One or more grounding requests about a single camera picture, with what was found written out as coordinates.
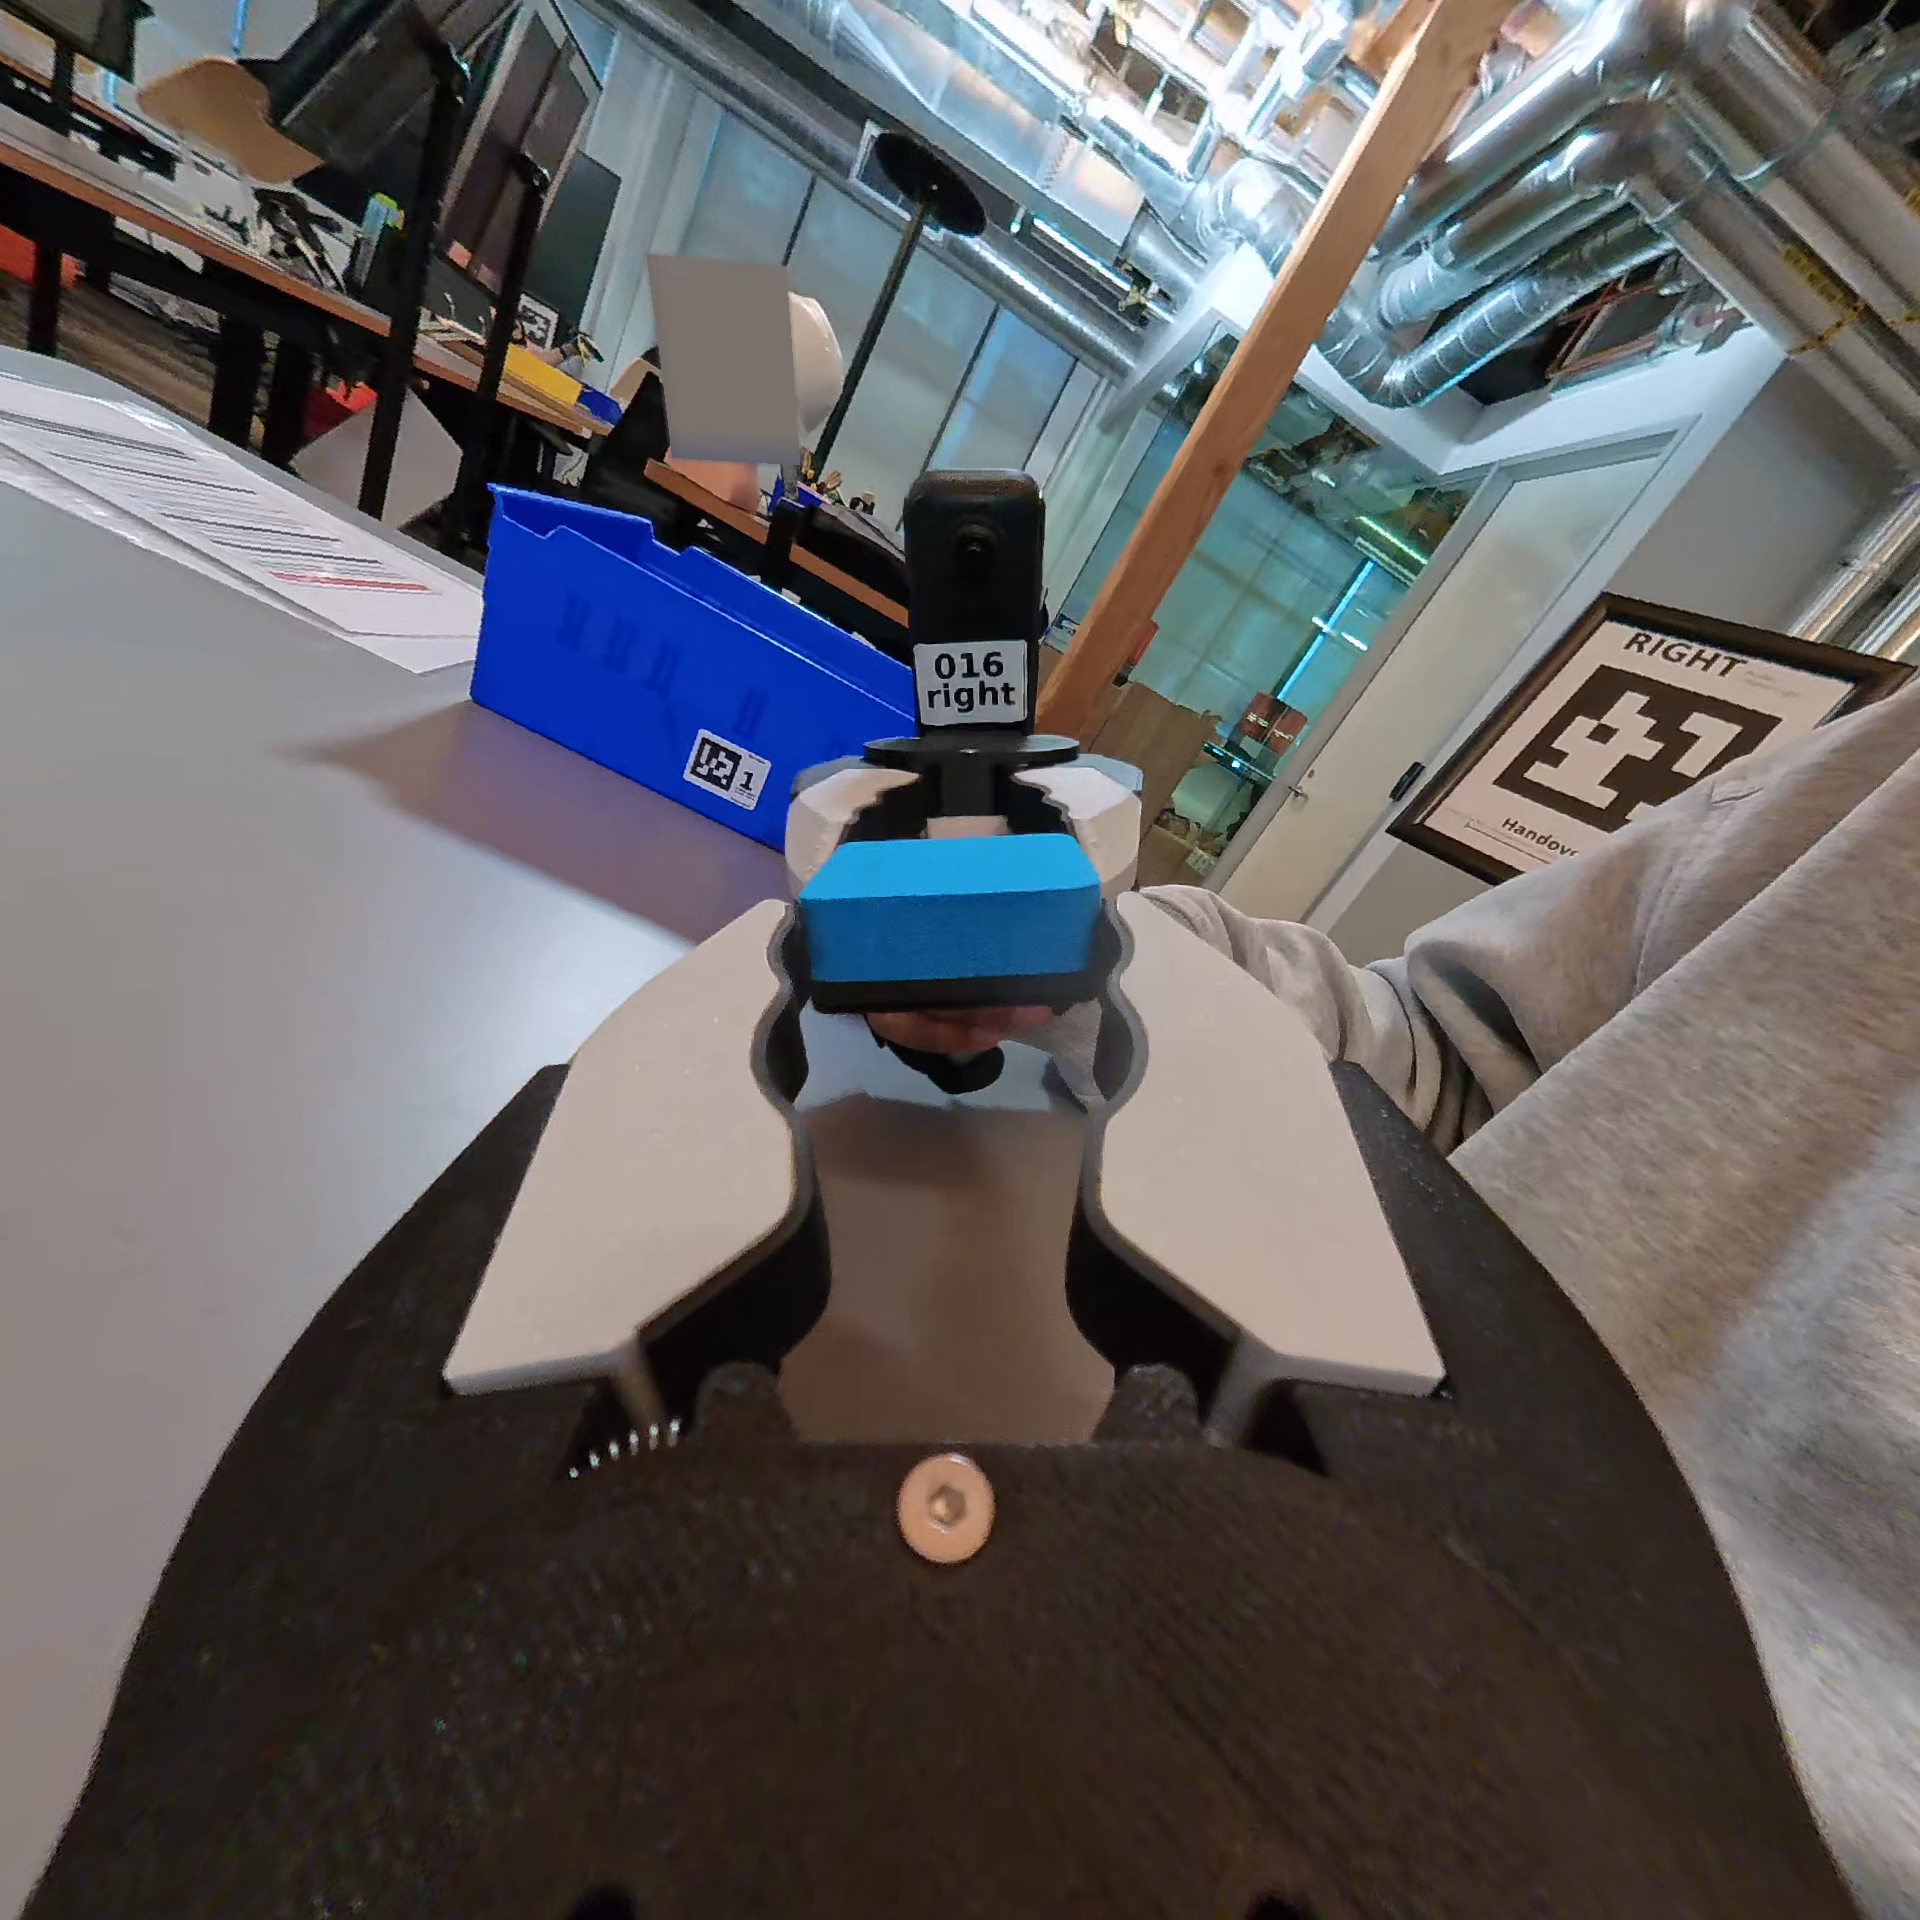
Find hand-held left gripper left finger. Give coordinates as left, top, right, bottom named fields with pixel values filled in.
left=442, top=900, right=832, bottom=1397

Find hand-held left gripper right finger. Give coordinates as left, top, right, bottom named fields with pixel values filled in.
left=1067, top=892, right=1448, bottom=1431

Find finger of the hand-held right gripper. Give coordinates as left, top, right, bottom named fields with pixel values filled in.
left=1043, top=756, right=1151, bottom=904
left=784, top=756, right=906, bottom=902

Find blue foam eraser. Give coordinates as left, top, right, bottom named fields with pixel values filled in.
left=795, top=836, right=1109, bottom=1014

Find person's right forearm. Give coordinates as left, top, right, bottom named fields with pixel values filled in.
left=1117, top=884, right=1502, bottom=1157

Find grey desk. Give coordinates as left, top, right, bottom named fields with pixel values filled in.
left=0, top=344, right=1112, bottom=1863

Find person's right hand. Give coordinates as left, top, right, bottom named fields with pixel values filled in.
left=871, top=1005, right=1100, bottom=1095

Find white hard hat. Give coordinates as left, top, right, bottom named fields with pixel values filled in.
left=786, top=292, right=844, bottom=452

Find blue plastic bin with tag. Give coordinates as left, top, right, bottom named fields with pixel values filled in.
left=468, top=481, right=923, bottom=847

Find black pole lamp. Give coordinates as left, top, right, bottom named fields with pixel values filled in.
left=810, top=132, right=989, bottom=496

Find framed marker sign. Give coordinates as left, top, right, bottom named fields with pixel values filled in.
left=1387, top=592, right=1912, bottom=887

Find silver ventilation ducts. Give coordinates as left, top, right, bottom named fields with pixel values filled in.
left=719, top=0, right=1920, bottom=452

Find white paper sheet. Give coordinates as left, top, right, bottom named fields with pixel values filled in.
left=0, top=368, right=490, bottom=676

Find black monitor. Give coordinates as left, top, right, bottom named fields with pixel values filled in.
left=269, top=0, right=452, bottom=173

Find long wooden workbench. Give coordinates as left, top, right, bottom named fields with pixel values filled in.
left=0, top=60, right=616, bottom=496

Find cardboard piece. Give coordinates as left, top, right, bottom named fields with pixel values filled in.
left=134, top=53, right=325, bottom=189

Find wooden post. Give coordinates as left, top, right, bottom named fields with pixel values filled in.
left=1036, top=0, right=1524, bottom=736

